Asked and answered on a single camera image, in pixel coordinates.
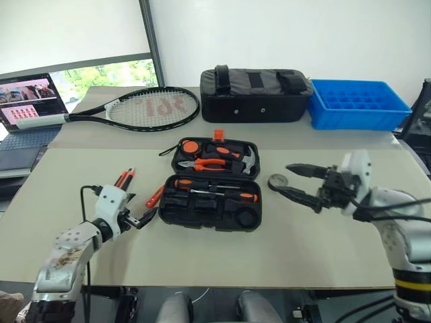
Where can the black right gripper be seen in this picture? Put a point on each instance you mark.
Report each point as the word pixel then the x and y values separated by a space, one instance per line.
pixel 335 190

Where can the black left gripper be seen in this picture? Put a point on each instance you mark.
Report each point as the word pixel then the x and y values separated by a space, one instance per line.
pixel 127 220

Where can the small orange tester screwdriver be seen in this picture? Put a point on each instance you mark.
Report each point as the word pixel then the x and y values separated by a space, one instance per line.
pixel 154 198

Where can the grey tape roll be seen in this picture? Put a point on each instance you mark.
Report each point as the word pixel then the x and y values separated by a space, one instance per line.
pixel 272 185

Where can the orange black utility knife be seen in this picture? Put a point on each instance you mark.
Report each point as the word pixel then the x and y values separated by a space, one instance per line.
pixel 126 177

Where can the black plastic tool case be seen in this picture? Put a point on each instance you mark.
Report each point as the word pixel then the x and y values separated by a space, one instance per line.
pixel 202 217

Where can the orange case latch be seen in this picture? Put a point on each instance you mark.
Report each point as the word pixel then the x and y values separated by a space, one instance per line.
pixel 219 135

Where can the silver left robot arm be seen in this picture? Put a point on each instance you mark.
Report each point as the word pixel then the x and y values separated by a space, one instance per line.
pixel 67 249

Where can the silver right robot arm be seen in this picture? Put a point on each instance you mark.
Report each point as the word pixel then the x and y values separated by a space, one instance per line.
pixel 404 235

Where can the long orange black screwdriver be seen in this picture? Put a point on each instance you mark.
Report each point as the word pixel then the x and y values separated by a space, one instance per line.
pixel 244 196
pixel 183 183

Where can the orange black tape measure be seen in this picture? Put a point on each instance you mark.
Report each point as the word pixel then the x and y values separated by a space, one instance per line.
pixel 190 147

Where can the blue plastic divided crate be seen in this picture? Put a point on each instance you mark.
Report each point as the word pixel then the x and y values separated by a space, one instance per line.
pixel 353 117

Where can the short orange black screwdriver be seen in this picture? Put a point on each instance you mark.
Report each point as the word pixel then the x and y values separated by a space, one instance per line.
pixel 224 152

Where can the black fabric carry bag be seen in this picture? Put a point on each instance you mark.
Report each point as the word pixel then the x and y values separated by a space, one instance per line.
pixel 256 101

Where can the grey rounded robot leg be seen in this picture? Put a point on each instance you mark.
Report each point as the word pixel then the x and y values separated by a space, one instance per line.
pixel 175 307
pixel 257 307

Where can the black mesh office chair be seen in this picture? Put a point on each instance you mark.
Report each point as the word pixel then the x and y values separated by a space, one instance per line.
pixel 421 124

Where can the black white tennis racket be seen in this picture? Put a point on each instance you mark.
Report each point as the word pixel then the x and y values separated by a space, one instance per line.
pixel 40 120

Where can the open grey laptop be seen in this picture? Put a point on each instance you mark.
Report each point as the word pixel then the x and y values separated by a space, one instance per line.
pixel 27 101

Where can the brown crumpled cloth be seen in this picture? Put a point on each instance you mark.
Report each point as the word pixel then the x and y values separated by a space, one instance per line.
pixel 10 307

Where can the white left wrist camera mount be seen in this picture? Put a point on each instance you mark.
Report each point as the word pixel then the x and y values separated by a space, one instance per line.
pixel 107 202

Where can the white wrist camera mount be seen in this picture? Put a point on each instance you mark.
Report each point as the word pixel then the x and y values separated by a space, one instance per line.
pixel 357 165
pixel 107 202

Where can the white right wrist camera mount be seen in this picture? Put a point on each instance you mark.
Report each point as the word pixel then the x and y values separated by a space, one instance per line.
pixel 357 165

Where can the grey window frame post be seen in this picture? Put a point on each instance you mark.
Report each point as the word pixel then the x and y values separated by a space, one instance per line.
pixel 153 43

